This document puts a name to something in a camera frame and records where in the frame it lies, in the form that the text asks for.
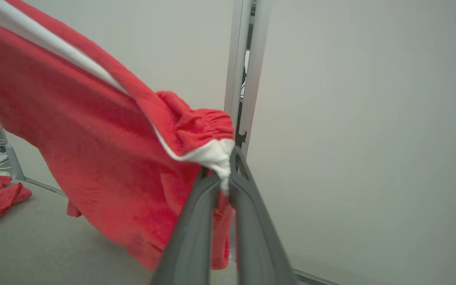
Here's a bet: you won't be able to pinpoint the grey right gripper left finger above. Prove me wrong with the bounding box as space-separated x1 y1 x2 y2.
151 172 221 285

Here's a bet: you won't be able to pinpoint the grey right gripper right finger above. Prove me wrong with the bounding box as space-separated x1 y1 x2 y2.
228 147 298 285

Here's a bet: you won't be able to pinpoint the red shorts with white stripe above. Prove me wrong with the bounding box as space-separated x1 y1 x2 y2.
0 0 236 274

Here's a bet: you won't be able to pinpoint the aluminium profile post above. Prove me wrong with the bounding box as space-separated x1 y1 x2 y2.
224 0 273 160

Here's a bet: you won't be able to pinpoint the grey metal frame leg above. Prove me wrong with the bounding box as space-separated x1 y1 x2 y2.
0 123 67 196

